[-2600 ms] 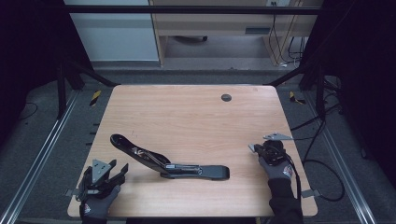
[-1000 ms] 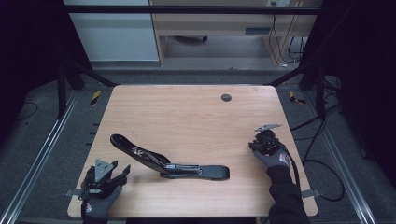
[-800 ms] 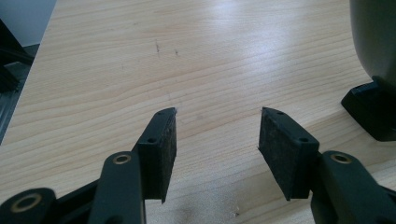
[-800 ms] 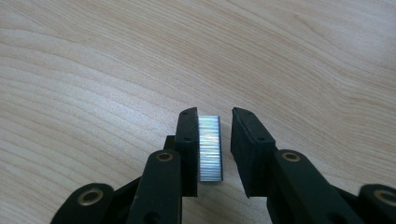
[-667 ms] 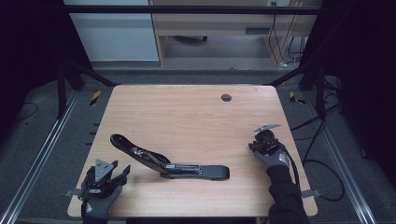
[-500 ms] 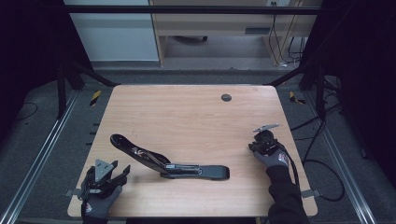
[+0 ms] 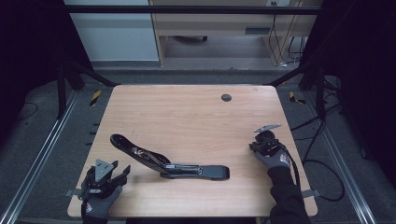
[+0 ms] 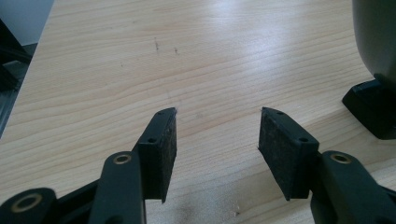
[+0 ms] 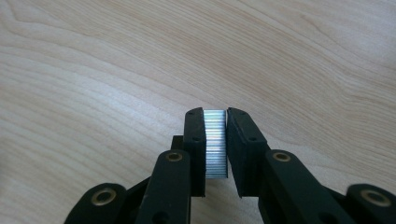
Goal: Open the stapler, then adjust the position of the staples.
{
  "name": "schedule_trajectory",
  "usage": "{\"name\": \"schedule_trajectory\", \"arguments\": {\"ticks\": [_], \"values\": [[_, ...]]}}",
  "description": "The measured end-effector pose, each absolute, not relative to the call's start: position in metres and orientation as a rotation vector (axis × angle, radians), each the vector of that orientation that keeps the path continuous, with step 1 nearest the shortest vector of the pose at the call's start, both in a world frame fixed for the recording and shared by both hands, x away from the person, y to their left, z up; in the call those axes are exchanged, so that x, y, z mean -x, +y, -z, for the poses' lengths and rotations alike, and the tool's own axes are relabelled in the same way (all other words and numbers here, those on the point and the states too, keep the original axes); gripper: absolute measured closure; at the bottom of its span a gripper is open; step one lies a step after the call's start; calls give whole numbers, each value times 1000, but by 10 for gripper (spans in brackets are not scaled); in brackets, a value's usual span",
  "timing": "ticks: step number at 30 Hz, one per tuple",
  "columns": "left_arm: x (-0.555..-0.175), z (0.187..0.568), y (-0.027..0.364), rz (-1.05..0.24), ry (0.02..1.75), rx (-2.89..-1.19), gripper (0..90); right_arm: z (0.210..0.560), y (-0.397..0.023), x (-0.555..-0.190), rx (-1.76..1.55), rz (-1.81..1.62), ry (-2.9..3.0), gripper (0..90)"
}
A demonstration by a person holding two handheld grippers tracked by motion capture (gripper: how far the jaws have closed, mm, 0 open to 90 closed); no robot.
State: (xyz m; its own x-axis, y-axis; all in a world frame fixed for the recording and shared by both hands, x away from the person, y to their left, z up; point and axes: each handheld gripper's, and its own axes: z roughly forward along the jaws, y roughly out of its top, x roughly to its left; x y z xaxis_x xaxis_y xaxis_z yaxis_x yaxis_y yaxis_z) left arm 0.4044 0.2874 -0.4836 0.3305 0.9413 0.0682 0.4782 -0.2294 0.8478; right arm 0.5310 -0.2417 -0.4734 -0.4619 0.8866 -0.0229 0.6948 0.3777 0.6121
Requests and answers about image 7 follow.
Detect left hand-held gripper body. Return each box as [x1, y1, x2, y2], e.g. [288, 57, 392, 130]
[79, 159, 126, 201]

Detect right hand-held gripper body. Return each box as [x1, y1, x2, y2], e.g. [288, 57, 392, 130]
[250, 123, 282, 159]

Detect black stapler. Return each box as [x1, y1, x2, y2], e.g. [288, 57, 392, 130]
[109, 133, 231, 182]

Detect person's right hand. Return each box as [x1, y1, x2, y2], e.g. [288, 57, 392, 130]
[253, 147, 294, 171]

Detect person's left hand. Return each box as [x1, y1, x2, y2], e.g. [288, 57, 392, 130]
[80, 185, 123, 221]

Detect grey tape tab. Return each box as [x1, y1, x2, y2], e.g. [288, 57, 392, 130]
[301, 189, 322, 200]
[64, 188, 84, 198]

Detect yellow black tape strip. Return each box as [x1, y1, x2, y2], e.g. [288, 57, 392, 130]
[289, 91, 307, 105]
[90, 90, 103, 107]

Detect black curtain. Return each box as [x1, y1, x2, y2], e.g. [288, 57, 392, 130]
[299, 0, 396, 189]
[0, 0, 93, 151]

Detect dark object under desk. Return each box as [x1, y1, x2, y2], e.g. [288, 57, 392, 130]
[172, 35, 209, 44]

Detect light wooden desk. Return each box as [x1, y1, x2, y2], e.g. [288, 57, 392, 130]
[148, 0, 324, 67]

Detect white cabinet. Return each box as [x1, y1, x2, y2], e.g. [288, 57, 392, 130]
[63, 0, 161, 63]

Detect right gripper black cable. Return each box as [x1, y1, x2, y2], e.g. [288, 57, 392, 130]
[270, 136, 302, 188]

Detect aluminium floor rail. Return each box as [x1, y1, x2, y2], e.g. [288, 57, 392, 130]
[0, 89, 81, 224]
[302, 91, 378, 224]

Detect black metal frame stand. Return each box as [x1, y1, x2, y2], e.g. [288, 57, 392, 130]
[263, 60, 327, 119]
[56, 60, 119, 119]

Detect black floor cable loop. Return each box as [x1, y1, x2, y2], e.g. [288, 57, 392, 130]
[289, 102, 347, 203]

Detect thin black floor cable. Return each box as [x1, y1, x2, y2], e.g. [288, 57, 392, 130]
[21, 101, 39, 121]

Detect hanging desk cables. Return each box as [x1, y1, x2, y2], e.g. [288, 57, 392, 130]
[268, 1, 308, 68]

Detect black horizontal frame bar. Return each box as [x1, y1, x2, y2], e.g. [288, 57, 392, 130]
[64, 5, 323, 16]

